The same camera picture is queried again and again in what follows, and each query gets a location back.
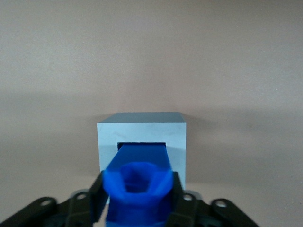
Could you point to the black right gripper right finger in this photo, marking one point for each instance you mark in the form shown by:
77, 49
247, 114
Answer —
189, 212

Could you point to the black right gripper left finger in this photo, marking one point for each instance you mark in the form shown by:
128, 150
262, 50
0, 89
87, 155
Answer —
80, 210

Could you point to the blue plastic part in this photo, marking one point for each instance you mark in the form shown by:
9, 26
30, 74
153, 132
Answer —
139, 189

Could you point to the gray square base block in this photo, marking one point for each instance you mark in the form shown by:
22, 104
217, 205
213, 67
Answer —
142, 132

